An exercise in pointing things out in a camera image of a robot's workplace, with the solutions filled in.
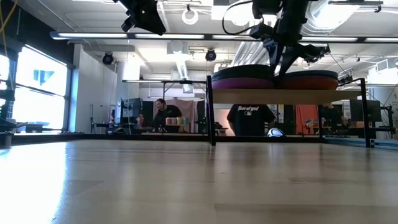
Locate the black and white ball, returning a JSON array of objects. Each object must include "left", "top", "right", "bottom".
[{"left": 267, "top": 128, "right": 286, "bottom": 138}]

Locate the orange plate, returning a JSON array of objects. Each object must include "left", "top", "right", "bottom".
[{"left": 273, "top": 76, "right": 340, "bottom": 91}]

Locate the white ring ceiling lamp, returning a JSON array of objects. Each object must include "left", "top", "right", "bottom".
[{"left": 181, "top": 7, "right": 200, "bottom": 26}]

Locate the long ceiling light bar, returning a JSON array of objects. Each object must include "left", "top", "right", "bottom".
[{"left": 49, "top": 30, "right": 398, "bottom": 44}]

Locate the black metal frame stand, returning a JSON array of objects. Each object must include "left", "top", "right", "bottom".
[{"left": 122, "top": 79, "right": 208, "bottom": 134}]

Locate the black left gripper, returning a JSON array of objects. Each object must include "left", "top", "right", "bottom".
[{"left": 112, "top": 0, "right": 167, "bottom": 36}]

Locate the purple plate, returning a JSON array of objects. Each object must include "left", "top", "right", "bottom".
[{"left": 211, "top": 77, "right": 275, "bottom": 90}]

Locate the wooden shelf with black frame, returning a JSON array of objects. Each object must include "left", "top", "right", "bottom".
[{"left": 205, "top": 75, "right": 373, "bottom": 149}]

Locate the person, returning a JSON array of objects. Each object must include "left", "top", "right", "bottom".
[
  {"left": 152, "top": 98, "right": 183, "bottom": 134},
  {"left": 322, "top": 104, "right": 345, "bottom": 128},
  {"left": 226, "top": 104, "right": 277, "bottom": 137},
  {"left": 136, "top": 113, "right": 147, "bottom": 130}
]

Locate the black computer monitor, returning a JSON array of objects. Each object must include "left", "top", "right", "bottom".
[
  {"left": 120, "top": 98, "right": 142, "bottom": 125},
  {"left": 349, "top": 99, "right": 382, "bottom": 123}
]

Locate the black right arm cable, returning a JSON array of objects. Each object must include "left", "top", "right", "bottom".
[{"left": 221, "top": 0, "right": 261, "bottom": 36}]

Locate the orange panel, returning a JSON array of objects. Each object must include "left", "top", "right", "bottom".
[{"left": 294, "top": 104, "right": 319, "bottom": 135}]

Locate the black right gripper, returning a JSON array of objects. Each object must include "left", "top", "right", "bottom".
[{"left": 248, "top": 21, "right": 312, "bottom": 79}]

